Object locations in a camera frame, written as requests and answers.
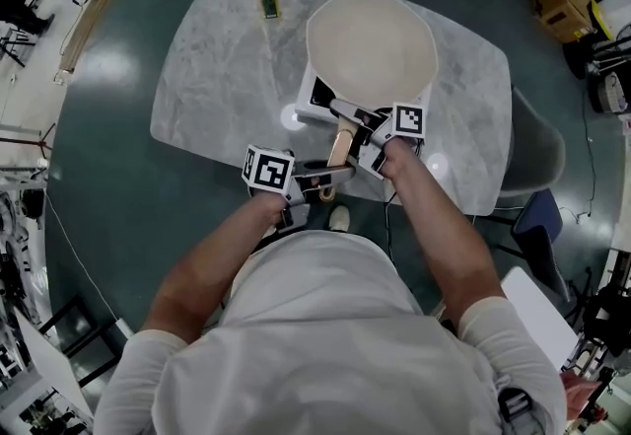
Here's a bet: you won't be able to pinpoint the thin black cable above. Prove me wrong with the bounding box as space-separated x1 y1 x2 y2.
382 185 398 271

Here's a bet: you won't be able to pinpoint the grey shell chair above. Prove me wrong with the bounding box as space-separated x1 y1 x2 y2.
492 84 568 208

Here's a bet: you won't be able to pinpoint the blue chair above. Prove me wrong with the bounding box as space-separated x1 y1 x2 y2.
509 187 574 302

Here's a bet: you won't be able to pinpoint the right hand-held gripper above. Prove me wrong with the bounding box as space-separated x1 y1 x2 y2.
328 98 427 183

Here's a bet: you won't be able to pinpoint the black strap buckle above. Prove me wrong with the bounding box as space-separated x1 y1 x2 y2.
496 387 534 430

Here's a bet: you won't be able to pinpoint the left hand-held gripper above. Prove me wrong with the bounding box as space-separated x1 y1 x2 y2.
241 143 358 232

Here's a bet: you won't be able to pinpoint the white flat board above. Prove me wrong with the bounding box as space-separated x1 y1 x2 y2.
499 265 579 371

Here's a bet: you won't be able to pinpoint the round robot vacuum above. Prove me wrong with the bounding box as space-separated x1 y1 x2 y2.
588 67 631 114

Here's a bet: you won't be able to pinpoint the white floor cable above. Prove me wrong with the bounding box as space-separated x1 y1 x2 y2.
43 193 122 324

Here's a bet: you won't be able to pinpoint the person's right forearm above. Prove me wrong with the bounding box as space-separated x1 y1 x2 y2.
383 135 509 341

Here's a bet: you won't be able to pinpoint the red metal stand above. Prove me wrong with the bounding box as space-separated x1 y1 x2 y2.
0 121 58 159

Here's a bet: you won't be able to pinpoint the cream pan with wooden handle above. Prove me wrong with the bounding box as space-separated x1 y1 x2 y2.
305 0 440 203

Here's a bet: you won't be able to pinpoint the white induction cooktop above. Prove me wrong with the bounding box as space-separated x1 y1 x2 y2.
294 61 435 129

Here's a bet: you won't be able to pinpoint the person's left forearm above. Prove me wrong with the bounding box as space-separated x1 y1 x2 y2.
141 192 288 346

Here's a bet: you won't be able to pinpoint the wooden planks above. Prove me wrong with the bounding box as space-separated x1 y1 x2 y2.
57 0 165 75

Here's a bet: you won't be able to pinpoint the person's white shirt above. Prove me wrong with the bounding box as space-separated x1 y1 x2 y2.
92 229 569 435

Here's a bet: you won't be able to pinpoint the person's white shoe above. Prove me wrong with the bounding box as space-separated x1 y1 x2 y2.
328 205 352 233

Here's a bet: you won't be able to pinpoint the black metal frame stool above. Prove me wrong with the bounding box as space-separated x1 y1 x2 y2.
52 293 125 388

